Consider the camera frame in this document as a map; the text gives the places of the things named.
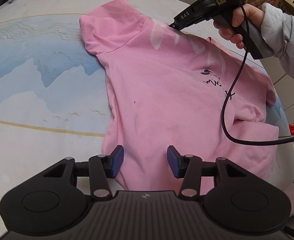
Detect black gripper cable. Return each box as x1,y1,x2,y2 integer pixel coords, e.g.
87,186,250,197
220,4,294,146

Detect grey sleeved right forearm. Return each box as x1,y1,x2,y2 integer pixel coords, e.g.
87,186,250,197
261,3,294,79

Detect person's right hand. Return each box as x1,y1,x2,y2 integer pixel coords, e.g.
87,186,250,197
214,4,264,49

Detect pink Mickey t-shirt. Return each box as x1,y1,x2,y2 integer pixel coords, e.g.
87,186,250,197
79,0,278,191

